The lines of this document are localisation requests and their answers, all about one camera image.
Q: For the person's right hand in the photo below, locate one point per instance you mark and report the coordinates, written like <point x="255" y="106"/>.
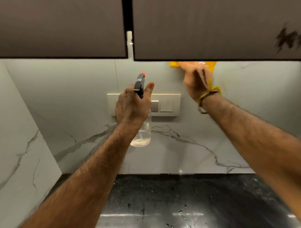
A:
<point x="196" y="82"/>

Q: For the person's left hand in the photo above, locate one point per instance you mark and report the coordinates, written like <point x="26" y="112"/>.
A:
<point x="132" y="108"/>

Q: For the yellow cleaning cloth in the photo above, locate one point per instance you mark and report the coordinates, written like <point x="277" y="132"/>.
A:
<point x="210" y="67"/>

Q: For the clear spray bottle black trigger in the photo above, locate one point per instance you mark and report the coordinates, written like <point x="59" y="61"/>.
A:
<point x="144" y="134"/>

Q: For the person's right forearm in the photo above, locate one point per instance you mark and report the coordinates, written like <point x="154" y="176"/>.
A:
<point x="258" y="141"/>

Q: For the person's left forearm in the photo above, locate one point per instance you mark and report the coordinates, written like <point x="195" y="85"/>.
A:
<point x="87" y="183"/>

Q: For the yellow thread wristband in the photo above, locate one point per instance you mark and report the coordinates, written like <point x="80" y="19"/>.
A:
<point x="207" y="94"/>

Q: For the black stone countertop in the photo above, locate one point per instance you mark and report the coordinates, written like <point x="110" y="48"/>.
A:
<point x="188" y="199"/>

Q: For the white wall switch panel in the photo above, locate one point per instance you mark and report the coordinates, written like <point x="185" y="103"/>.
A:
<point x="168" y="105"/>

